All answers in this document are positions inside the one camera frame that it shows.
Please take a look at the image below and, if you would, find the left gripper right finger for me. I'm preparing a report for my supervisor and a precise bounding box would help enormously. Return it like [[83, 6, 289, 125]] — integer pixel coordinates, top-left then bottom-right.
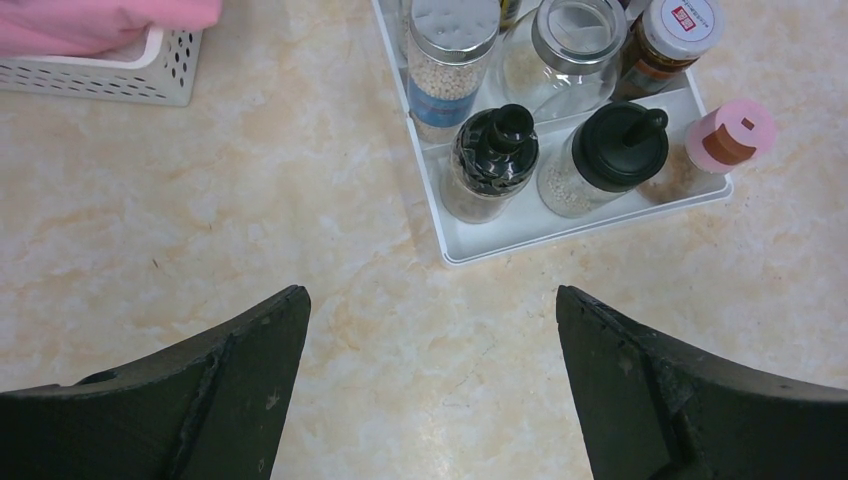
[[556, 286, 847, 479]]

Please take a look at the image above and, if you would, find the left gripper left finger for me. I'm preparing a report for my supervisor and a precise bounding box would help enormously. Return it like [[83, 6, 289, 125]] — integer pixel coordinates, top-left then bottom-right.
[[1, 285, 311, 479]]

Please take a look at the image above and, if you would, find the black cap glass jar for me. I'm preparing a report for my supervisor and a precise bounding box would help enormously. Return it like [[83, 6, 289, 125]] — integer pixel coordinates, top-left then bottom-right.
[[537, 101, 670, 219]]

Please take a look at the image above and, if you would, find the pink lid spice jar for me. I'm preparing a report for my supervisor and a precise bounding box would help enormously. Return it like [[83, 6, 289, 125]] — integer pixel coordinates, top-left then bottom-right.
[[638, 99, 778, 204]]

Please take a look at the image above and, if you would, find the black grinder top jar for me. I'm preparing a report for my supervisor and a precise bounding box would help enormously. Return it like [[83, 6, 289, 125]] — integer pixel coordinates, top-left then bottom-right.
[[439, 104, 540, 224]]

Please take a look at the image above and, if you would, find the white divided plastic tray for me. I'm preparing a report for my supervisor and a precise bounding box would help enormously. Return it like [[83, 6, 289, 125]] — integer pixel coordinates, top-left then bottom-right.
[[371, 1, 734, 267]]

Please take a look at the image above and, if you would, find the clear lid glass jar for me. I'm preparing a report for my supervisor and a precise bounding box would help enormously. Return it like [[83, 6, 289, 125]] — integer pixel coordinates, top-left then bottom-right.
[[492, 0, 628, 121]]

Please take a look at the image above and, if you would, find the white lid sauce jar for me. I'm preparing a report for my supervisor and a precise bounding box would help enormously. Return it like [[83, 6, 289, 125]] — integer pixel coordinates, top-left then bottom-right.
[[612, 0, 725, 100]]

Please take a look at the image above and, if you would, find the silver perforated lid shaker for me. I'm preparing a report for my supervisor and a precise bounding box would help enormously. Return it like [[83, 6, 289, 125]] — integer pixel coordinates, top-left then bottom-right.
[[407, 0, 500, 144]]

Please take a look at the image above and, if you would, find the gold cap yellow bottle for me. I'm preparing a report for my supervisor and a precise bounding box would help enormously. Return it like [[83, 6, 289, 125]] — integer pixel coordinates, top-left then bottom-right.
[[499, 0, 522, 32]]

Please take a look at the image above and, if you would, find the black cap sesame jar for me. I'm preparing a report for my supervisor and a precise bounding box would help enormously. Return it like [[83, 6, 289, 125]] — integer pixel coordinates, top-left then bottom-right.
[[396, 0, 412, 59]]

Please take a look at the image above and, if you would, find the white plastic basket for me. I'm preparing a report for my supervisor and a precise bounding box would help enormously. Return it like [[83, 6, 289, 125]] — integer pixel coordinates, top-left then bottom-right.
[[1, 27, 203, 107]]

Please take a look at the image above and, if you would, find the pink cloth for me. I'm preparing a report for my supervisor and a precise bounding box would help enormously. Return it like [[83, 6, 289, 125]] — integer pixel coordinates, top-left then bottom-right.
[[1, 0, 223, 58]]

